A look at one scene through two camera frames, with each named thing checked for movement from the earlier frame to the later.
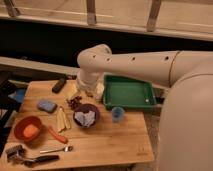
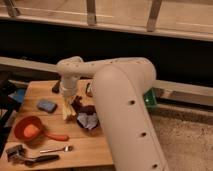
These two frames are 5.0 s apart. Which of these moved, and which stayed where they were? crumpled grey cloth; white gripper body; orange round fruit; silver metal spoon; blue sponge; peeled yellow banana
Moved: white gripper body; peeled yellow banana
Stayed: crumpled grey cloth; silver metal spoon; orange round fruit; blue sponge
